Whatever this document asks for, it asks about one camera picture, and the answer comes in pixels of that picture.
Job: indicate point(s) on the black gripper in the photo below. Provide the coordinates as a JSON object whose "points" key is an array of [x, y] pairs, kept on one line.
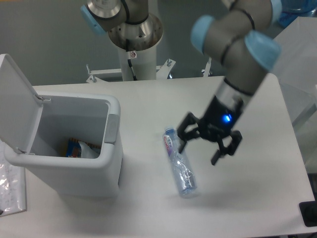
{"points": [[215, 124]]}

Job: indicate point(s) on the clear plastic water bottle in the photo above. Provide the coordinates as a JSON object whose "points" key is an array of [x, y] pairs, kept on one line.
{"points": [[182, 171]]}

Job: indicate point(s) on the clear plastic bag wrapper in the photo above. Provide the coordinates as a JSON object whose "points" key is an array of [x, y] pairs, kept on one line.
{"points": [[87, 152]]}

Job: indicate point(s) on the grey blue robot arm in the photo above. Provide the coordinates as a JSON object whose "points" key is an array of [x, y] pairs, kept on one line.
{"points": [[236, 41]]}

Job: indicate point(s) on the white trash can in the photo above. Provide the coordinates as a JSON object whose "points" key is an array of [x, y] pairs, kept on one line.
{"points": [[36, 126]]}

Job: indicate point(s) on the metal clamp bolt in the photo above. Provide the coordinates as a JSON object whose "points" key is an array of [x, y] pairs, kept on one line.
{"points": [[206, 72]]}

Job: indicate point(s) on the black device at edge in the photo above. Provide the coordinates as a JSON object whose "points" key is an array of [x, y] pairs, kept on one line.
{"points": [[309, 213]]}

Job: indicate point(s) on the blue orange snack packet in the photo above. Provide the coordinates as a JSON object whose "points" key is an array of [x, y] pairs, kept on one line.
{"points": [[74, 151]]}

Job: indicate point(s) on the blue water jug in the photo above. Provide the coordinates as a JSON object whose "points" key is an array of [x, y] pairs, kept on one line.
{"points": [[291, 9]]}

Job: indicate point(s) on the clear plastic sheet sleeve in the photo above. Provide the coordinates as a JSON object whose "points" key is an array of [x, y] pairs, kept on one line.
{"points": [[12, 187]]}

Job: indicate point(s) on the white bracket with bolts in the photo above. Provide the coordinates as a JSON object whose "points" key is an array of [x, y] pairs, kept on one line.
{"points": [[113, 75]]}

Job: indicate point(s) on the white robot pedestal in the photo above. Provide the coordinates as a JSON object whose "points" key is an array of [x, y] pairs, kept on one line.
{"points": [[138, 65]]}

